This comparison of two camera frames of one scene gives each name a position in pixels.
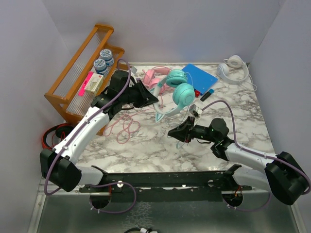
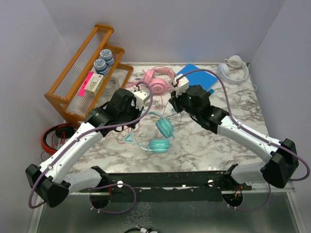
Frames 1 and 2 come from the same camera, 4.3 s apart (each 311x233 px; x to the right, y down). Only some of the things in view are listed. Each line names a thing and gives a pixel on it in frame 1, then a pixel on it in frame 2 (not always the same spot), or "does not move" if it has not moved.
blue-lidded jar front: [100, 65] does not move
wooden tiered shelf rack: [88, 75] does not move
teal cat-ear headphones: [183, 92] to [165, 129]
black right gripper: [183, 132] to [175, 100]
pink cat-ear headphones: [150, 82] does not move
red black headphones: [62, 130] does not move
